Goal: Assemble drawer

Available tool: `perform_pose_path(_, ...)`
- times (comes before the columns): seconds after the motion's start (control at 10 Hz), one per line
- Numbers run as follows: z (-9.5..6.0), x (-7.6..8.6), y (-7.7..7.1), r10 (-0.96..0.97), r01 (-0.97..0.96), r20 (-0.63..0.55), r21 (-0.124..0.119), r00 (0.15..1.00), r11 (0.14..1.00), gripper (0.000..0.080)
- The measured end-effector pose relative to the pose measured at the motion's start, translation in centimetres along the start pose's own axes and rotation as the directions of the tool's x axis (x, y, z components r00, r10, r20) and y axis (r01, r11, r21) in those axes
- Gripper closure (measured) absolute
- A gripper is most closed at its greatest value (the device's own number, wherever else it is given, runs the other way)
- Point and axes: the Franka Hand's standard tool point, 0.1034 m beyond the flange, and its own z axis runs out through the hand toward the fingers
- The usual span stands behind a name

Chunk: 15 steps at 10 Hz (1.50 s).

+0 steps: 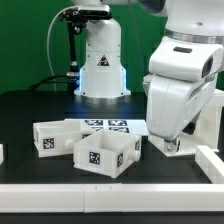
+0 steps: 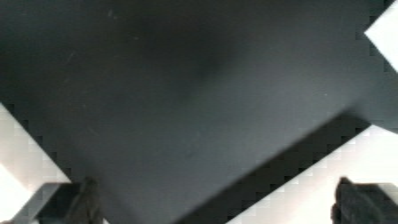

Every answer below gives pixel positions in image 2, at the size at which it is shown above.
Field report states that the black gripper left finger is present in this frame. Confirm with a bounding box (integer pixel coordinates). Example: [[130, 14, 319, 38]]
[[11, 178, 104, 224]]

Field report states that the white fence rail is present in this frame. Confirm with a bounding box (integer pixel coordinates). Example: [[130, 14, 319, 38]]
[[0, 104, 70, 222], [224, 123, 398, 224]]

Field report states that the white left fence piece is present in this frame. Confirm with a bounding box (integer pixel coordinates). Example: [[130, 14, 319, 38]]
[[365, 4, 398, 73]]

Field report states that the white right fence rail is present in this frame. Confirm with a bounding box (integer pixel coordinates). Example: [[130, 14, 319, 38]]
[[224, 123, 398, 224]]

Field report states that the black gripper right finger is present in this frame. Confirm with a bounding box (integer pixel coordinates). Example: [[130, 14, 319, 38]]
[[331, 177, 398, 224]]

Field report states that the white front fence rail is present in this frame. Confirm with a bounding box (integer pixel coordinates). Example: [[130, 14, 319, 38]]
[[0, 104, 70, 222]]

